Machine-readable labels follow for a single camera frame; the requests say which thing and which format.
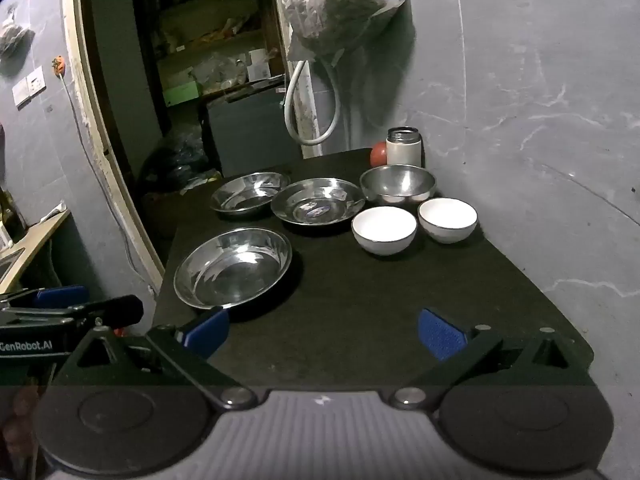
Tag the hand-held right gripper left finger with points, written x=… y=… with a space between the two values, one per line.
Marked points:
x=207 y=331

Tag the wooden shelf cabinet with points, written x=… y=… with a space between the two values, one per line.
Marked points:
x=145 y=60

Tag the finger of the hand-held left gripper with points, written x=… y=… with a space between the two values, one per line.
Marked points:
x=62 y=296
x=117 y=310

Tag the hanging clear plastic bag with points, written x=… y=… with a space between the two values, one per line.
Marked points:
x=345 y=5

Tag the white wall switch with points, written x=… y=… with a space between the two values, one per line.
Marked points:
x=36 y=81
x=21 y=95

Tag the red ball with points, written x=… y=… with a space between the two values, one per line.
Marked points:
x=377 y=156

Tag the orange wall plug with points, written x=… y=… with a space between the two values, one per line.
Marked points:
x=58 y=66

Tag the white box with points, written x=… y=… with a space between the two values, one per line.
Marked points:
x=260 y=65

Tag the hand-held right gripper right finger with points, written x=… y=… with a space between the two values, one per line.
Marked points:
x=440 y=335

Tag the dark hanging wall bag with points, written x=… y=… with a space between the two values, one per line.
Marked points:
x=15 y=35

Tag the black garbage bag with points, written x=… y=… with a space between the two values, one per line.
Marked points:
x=175 y=160

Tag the green box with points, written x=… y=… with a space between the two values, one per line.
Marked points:
x=182 y=94

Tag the wooden counter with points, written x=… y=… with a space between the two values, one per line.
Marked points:
x=35 y=237

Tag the dark cabinet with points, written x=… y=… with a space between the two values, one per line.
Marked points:
x=250 y=130

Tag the pale door frame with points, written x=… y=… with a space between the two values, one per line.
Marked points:
x=95 y=125

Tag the small steel plate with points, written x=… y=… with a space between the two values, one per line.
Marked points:
x=250 y=192

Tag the white ceramic bowl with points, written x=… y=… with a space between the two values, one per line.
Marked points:
x=447 y=217
x=384 y=230

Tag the steel bowl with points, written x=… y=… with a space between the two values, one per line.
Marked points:
x=397 y=185

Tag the steel plate with sticker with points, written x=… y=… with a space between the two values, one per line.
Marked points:
x=315 y=201

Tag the person's left hand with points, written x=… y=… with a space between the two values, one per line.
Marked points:
x=20 y=420

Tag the white thermos cup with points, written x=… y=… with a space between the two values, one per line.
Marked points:
x=404 y=152

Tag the peeling white door jamb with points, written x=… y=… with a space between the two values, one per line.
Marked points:
x=302 y=105

